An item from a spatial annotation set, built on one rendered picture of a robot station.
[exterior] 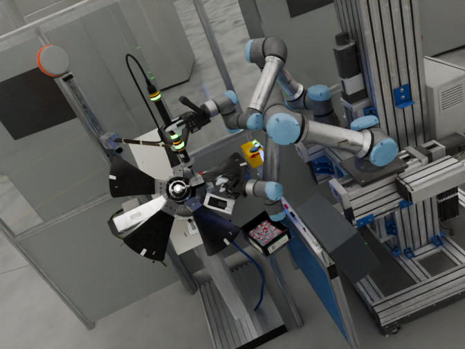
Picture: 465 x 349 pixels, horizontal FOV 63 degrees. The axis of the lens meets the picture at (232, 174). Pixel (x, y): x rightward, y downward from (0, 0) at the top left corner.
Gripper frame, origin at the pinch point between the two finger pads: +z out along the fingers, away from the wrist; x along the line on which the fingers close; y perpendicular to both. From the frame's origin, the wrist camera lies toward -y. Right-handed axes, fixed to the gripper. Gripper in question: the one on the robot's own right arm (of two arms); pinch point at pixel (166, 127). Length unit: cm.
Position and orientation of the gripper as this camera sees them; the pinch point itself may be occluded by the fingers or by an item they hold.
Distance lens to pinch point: 174.5
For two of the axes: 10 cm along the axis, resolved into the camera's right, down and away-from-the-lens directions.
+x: -4.2, -3.5, 8.4
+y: 3.4, 8.0, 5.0
